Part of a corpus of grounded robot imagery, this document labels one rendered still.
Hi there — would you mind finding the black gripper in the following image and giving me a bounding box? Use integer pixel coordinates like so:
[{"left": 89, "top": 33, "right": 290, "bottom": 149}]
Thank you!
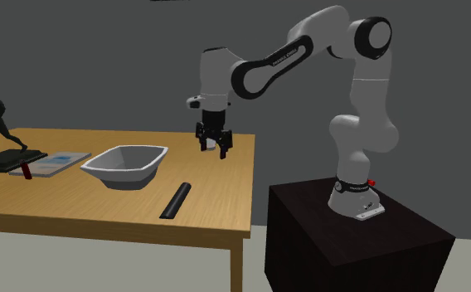
[{"left": 195, "top": 109, "right": 234, "bottom": 160}]

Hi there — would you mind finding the wooden table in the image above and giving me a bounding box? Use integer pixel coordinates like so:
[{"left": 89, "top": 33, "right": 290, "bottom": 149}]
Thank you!
[{"left": 0, "top": 128, "right": 256, "bottom": 292}]

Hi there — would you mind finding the black cylinder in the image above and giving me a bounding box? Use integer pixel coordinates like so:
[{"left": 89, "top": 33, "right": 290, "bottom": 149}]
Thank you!
[{"left": 159, "top": 182, "right": 192, "bottom": 220}]

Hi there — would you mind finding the white angular bowl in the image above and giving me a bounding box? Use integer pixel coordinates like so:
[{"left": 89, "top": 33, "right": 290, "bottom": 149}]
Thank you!
[{"left": 80, "top": 144, "right": 169, "bottom": 191}]

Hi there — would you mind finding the grey book with blue print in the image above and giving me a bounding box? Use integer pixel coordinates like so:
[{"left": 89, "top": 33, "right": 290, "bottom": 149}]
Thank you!
[{"left": 8, "top": 151, "right": 93, "bottom": 178}]

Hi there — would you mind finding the dark robot stand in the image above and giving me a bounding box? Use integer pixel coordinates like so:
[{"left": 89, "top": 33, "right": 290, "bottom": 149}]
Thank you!
[{"left": 264, "top": 176, "right": 457, "bottom": 292}]

